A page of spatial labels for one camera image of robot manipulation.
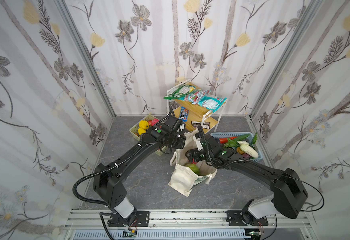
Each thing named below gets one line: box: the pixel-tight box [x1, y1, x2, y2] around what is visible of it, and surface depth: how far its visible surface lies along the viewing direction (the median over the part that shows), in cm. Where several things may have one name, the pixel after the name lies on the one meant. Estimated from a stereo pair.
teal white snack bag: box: [198, 95, 228, 113], surface depth 78 cm
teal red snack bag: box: [178, 89, 212, 105], surface depth 80 cm
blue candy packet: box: [179, 106, 190, 122], surface depth 99 cm
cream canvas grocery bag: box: [167, 130, 217, 197], surface depth 74 cm
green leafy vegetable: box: [224, 132, 258, 148], surface depth 97 cm
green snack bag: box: [163, 85, 196, 100], surface depth 83 cm
